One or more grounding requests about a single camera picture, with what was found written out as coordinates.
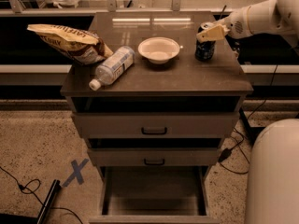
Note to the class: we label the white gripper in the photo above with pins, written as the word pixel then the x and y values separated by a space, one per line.
pixel 237 22

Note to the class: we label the dark blue pepsi can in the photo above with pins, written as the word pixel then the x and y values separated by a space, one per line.
pixel 204 50

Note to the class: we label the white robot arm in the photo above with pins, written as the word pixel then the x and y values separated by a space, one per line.
pixel 273 180

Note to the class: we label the top grey drawer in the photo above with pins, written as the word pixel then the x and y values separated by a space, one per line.
pixel 137 125

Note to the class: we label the grey drawer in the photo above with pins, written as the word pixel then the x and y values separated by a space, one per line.
pixel 153 156
pixel 137 125
pixel 153 195

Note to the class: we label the grey drawer cabinet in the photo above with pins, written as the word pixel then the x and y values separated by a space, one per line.
pixel 184 85

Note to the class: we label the middle grey drawer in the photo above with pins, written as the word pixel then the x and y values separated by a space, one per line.
pixel 153 156

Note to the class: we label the bottom grey drawer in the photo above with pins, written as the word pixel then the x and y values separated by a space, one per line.
pixel 153 195

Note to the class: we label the white paper bowl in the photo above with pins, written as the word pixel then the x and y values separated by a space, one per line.
pixel 159 50

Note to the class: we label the clear plastic water bottle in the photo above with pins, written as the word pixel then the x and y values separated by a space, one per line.
pixel 107 72

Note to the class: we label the black stand leg right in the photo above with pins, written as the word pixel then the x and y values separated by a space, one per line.
pixel 251 134

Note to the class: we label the black stand leg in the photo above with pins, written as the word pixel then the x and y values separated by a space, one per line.
pixel 251 134
pixel 43 213

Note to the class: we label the chip bag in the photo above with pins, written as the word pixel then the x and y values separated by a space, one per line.
pixel 82 46

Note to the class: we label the blue tape cross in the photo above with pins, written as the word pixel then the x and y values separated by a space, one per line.
pixel 76 174

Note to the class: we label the black stand leg left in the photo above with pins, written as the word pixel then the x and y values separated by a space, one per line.
pixel 43 213

